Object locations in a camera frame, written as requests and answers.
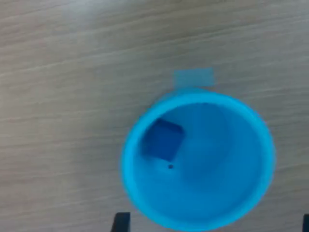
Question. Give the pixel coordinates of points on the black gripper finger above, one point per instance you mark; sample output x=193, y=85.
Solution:
x=306, y=223
x=121, y=223

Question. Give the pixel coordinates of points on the blue cube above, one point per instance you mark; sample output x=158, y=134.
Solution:
x=161, y=140

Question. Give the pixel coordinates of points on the blue plastic cup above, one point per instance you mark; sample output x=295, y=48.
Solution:
x=217, y=169

